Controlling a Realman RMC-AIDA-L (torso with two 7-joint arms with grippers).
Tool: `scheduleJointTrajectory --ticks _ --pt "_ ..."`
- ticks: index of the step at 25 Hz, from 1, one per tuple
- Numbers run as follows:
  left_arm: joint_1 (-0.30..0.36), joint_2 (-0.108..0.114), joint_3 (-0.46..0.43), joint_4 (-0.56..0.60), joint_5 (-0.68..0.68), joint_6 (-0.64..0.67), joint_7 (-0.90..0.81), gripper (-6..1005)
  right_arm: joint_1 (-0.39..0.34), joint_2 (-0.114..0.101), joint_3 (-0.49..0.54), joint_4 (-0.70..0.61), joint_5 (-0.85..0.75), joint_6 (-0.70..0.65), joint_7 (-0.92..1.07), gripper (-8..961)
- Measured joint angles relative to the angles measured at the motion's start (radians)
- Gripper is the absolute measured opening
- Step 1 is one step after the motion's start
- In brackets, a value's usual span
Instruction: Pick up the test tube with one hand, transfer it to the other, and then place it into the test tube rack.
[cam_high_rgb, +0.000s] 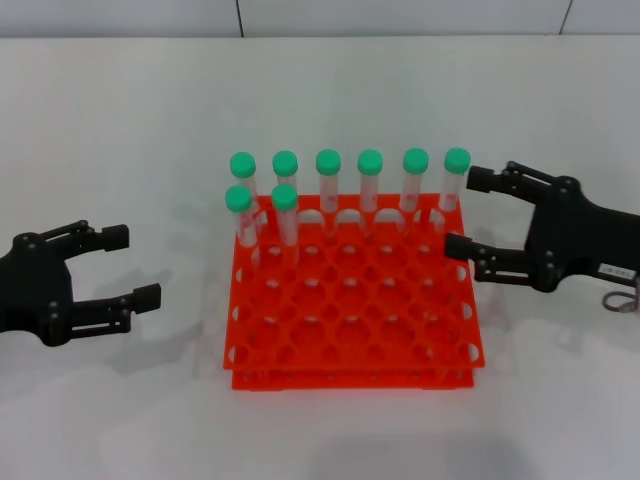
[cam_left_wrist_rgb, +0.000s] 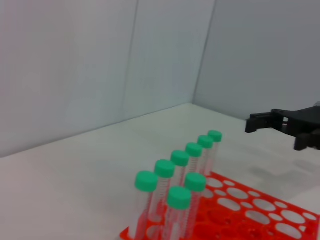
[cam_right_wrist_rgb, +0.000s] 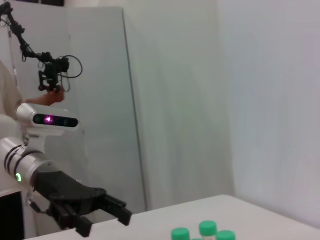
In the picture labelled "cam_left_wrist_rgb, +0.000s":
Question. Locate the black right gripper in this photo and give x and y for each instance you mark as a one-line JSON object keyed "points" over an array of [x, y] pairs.
{"points": [[302, 120]]}

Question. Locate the green capped clear test tube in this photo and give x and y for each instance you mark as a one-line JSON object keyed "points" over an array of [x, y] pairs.
{"points": [[195, 181], [215, 135], [165, 168], [194, 149], [180, 158], [205, 141], [146, 180], [179, 197]]}

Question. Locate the orange plastic test tube rack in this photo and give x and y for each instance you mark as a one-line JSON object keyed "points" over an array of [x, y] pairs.
{"points": [[212, 220]]}

